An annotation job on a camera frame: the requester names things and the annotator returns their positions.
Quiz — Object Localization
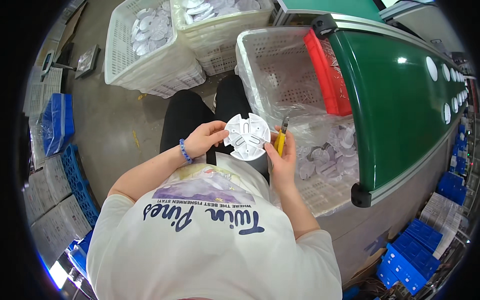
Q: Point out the person's left hand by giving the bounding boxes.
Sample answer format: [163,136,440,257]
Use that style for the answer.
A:
[184,121,230,160]

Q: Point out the person's right hand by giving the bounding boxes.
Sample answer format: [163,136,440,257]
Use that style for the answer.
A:
[264,125,297,188]

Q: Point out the yellow utility knife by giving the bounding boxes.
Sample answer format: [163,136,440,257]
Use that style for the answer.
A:
[273,114,290,157]

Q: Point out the slotted white plastic disc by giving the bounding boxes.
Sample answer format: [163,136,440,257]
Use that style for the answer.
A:
[223,112,272,162]

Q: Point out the person's legs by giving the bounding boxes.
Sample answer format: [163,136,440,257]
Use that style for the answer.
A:
[159,74,271,184]

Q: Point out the pile of white discs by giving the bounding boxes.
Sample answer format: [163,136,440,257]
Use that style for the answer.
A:
[129,1,175,58]
[181,0,262,26]
[295,125,361,185]

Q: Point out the white perforated plastic crate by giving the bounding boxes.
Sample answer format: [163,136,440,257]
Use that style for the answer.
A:
[104,0,197,91]
[195,39,241,77]
[139,62,206,99]
[170,0,275,51]

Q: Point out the clear plastic bag liner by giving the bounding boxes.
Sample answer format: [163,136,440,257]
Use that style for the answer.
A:
[235,27,361,218]

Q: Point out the red plastic bin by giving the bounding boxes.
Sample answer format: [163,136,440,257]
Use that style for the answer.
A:
[303,29,353,117]

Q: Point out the white crate with bag liner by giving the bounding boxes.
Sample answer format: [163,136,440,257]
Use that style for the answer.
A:
[235,26,361,219]

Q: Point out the heap of small metal parts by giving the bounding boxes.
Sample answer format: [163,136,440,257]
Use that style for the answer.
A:
[319,37,352,110]

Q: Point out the person's body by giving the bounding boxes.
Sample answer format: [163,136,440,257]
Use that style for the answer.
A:
[86,152,344,300]

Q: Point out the green conveyor belt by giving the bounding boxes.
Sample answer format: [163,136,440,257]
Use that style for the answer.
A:
[310,13,474,209]

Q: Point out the blue plastic pallet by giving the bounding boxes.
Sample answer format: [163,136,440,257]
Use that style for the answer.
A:
[60,144,100,227]

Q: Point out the grey floor scale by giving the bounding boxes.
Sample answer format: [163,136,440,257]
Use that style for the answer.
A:
[39,43,102,82]

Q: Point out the blue plastic bag bundle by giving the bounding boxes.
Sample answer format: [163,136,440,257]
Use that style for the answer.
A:
[40,93,76,157]

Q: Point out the heap of blue boxes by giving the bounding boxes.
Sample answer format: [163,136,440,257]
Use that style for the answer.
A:
[376,218,444,296]

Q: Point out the stack of white cartons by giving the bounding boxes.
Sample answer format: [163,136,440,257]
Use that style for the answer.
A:
[22,154,93,265]

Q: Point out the stack of white printed boxes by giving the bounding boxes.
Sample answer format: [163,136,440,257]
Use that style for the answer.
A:
[419,192,466,260]

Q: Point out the green topped table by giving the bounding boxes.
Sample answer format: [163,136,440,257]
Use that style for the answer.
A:
[277,0,388,25]

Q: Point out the row of white discs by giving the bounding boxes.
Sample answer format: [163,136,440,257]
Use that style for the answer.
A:
[425,55,469,125]

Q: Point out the blue beaded bracelet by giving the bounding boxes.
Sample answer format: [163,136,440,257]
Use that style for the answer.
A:
[179,138,194,165]

